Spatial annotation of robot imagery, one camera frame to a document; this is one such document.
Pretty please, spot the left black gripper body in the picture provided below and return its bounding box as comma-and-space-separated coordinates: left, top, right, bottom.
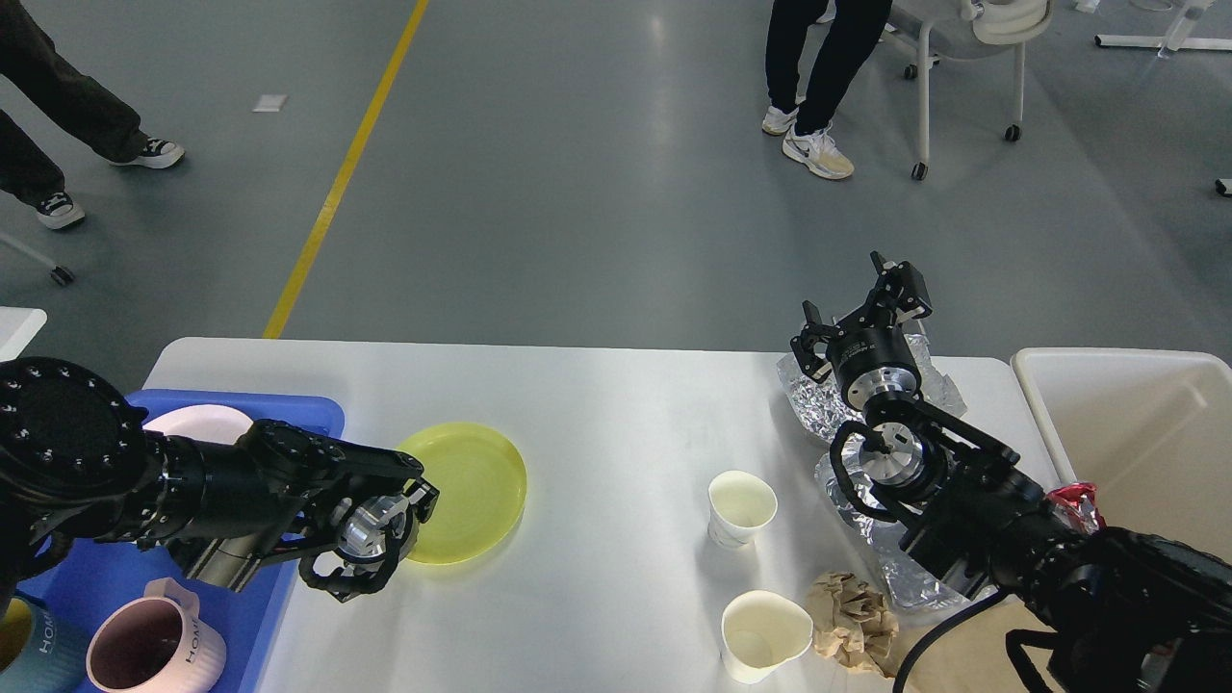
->
336, 481, 440, 568

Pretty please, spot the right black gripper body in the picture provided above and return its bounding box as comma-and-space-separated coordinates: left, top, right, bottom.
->
828, 326, 922, 404

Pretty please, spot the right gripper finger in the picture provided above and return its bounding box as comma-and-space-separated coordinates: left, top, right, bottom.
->
791, 301, 840, 383
860, 252, 934, 328

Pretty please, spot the yellow plastic plate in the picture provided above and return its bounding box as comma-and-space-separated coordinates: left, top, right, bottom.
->
395, 422, 529, 566

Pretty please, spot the pink mug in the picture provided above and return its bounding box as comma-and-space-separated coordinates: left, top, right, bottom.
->
87, 577, 228, 692

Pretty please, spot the dark teal mug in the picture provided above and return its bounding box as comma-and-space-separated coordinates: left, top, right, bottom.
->
1, 592, 90, 692

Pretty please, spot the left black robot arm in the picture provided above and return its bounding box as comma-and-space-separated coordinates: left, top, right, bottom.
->
1, 358, 440, 603

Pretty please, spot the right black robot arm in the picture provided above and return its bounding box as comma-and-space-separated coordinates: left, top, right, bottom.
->
788, 253, 1231, 692

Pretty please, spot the crumpled aluminium foil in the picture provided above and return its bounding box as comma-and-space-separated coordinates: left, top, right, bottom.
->
776, 332, 968, 618

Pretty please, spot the upper white paper cup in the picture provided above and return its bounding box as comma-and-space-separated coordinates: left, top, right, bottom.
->
707, 470, 779, 550

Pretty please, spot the white paper cup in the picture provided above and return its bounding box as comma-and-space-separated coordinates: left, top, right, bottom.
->
721, 589, 814, 684
707, 470, 779, 550

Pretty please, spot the pink plate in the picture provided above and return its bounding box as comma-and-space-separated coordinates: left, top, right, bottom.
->
142, 404, 254, 445

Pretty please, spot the red crumpled wrapper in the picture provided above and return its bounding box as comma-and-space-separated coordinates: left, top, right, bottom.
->
1045, 481, 1106, 536

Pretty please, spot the crumpled brown paper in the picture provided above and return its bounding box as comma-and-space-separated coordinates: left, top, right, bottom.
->
804, 572, 899, 679

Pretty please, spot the white wheeled chair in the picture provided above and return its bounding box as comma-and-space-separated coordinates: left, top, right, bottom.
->
881, 1, 1055, 181

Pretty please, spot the person in black trousers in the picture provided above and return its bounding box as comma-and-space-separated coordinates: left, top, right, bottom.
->
761, 1, 892, 180

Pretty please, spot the lower white paper cup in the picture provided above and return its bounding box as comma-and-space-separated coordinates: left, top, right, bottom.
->
721, 589, 814, 684

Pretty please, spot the white plastic bin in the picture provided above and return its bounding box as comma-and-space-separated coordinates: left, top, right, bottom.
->
1011, 347, 1231, 560

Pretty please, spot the blue plastic tray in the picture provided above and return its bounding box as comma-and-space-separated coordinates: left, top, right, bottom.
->
17, 388, 345, 692

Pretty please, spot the white side table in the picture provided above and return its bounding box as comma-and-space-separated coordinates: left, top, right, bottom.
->
0, 306, 48, 361

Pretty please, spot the person in dark trousers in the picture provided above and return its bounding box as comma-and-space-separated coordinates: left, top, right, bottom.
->
1, 1, 186, 231

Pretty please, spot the white table frame base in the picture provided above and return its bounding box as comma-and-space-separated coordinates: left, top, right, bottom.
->
1093, 1, 1231, 57

